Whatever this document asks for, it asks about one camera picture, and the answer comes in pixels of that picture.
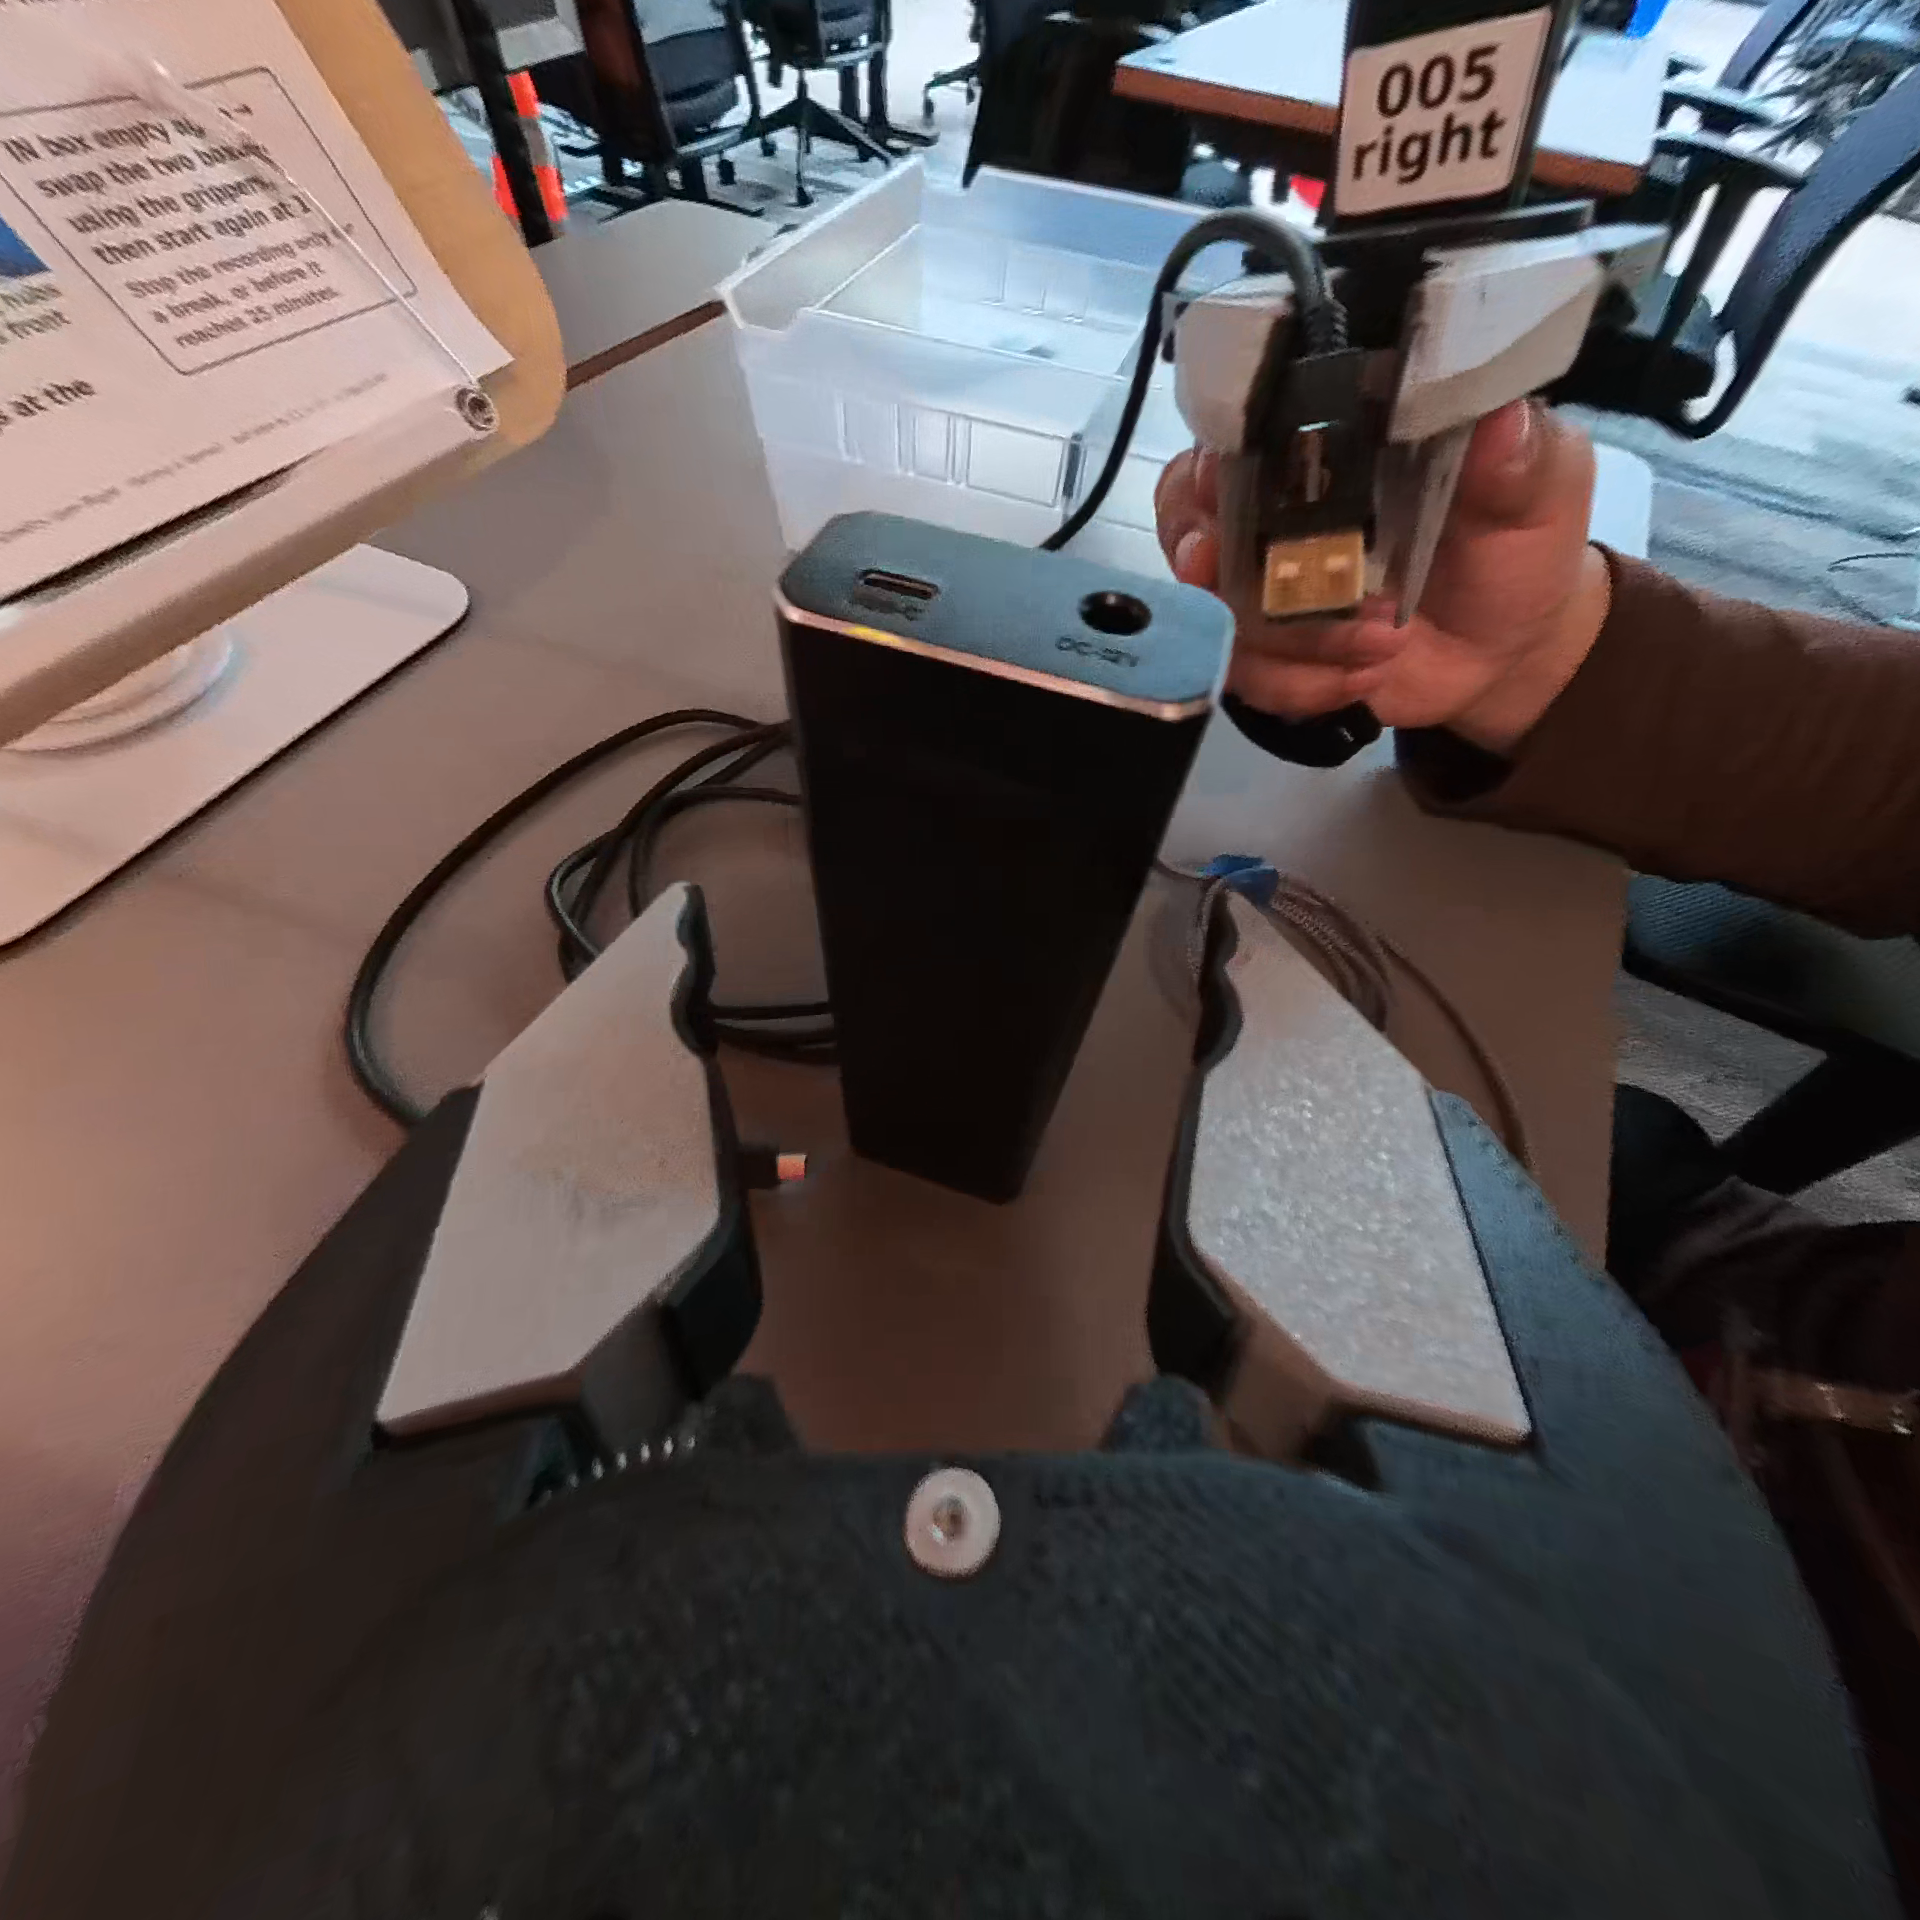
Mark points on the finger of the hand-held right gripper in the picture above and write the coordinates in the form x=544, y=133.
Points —
x=1223, y=360
x=1500, y=315

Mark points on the white stand base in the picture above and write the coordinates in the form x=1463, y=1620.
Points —
x=181, y=751

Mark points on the small orange-tipped plug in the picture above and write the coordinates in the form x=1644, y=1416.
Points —
x=780, y=1167

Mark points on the wood-edged table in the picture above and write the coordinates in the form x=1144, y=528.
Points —
x=1245, y=60

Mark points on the orange striped post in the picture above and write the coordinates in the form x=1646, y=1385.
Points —
x=529, y=151

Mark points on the person's right hand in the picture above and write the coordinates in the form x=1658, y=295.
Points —
x=1514, y=600

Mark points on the printed instruction sheet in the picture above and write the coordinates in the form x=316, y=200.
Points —
x=150, y=301

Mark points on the person's office chair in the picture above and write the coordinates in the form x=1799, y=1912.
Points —
x=1771, y=975

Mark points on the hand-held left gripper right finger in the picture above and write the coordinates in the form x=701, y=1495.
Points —
x=1334, y=1231

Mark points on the blue tape piece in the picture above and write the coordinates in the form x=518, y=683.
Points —
x=1238, y=870

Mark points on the instruction sheet on stand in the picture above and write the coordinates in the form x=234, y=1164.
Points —
x=495, y=180

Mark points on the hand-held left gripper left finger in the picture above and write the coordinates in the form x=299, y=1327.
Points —
x=554, y=1184

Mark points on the clear plastic bin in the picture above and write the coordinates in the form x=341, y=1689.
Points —
x=930, y=344

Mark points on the person's right forearm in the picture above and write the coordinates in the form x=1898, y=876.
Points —
x=1724, y=751

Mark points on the black usb hub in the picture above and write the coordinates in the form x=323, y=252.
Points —
x=974, y=900

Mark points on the black office chair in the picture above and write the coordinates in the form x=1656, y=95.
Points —
x=1785, y=241
x=824, y=74
x=675, y=91

